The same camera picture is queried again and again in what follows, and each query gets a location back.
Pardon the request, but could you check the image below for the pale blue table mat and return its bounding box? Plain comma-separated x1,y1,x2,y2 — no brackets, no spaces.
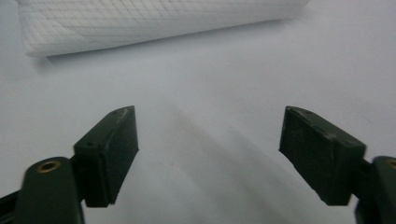
0,0,396,224

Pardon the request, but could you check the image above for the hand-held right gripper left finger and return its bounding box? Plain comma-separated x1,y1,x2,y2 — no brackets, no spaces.
73,105,140,208

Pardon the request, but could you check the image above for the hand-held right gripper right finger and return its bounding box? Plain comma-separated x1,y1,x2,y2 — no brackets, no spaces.
278,105,367,206

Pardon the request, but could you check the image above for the white mesh laundry bag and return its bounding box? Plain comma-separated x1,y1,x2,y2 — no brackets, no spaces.
15,0,311,58

